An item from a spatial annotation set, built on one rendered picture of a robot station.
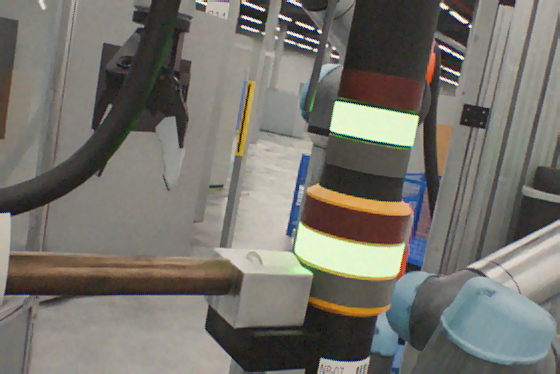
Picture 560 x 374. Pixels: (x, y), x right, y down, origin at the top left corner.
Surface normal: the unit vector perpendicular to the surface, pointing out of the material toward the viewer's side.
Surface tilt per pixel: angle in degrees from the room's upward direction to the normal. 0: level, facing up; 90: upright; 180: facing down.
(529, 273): 50
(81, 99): 90
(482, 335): 79
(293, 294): 90
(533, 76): 90
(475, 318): 75
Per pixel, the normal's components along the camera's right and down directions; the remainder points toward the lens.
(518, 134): -0.32, 0.07
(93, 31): 0.84, 0.22
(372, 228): 0.18, 0.17
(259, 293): 0.48, 0.21
